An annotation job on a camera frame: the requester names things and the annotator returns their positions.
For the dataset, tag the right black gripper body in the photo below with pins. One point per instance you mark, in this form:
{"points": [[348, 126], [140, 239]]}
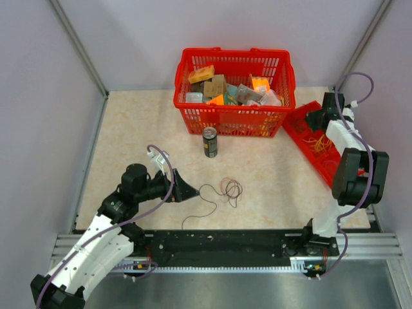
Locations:
{"points": [[313, 118]]}

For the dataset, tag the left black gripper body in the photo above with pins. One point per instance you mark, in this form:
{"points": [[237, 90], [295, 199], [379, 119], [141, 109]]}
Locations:
{"points": [[160, 187]]}

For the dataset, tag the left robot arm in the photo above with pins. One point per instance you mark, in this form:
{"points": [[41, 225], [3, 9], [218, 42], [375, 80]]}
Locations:
{"points": [[111, 237]]}

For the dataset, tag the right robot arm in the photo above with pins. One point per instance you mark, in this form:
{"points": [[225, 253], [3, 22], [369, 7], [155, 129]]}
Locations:
{"points": [[360, 176]]}

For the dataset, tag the red compartment tray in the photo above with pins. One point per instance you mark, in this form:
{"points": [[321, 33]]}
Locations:
{"points": [[317, 148]]}

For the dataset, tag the black drink can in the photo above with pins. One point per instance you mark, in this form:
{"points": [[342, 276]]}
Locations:
{"points": [[210, 142]]}

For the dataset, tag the orange glowing box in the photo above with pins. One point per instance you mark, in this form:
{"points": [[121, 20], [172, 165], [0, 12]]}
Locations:
{"points": [[260, 84]]}

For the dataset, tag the grey printed packet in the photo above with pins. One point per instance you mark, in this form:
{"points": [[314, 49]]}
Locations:
{"points": [[245, 94]]}

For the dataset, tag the clear plastic pack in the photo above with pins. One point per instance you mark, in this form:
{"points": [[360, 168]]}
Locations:
{"points": [[194, 97]]}

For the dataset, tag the orange triangular pack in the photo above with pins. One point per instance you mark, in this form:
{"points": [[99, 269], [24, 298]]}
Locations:
{"points": [[217, 101]]}

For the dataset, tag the red plastic shopping basket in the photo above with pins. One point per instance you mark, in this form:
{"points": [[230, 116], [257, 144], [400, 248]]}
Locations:
{"points": [[237, 66]]}

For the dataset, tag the brown cardboard box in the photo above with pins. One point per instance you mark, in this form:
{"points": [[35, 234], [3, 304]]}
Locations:
{"points": [[215, 87]]}

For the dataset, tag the yellow snack box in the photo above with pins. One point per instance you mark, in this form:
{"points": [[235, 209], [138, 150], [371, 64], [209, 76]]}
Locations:
{"points": [[201, 74]]}

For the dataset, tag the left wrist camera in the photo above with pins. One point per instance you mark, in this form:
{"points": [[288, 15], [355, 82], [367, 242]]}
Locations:
{"points": [[159, 161]]}

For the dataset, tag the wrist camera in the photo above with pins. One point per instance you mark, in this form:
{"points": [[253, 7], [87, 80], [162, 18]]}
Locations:
{"points": [[159, 161], [348, 113]]}

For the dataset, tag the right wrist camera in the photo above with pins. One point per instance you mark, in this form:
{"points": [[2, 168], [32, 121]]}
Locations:
{"points": [[348, 113]]}

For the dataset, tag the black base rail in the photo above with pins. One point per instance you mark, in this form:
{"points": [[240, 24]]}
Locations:
{"points": [[232, 248]]}

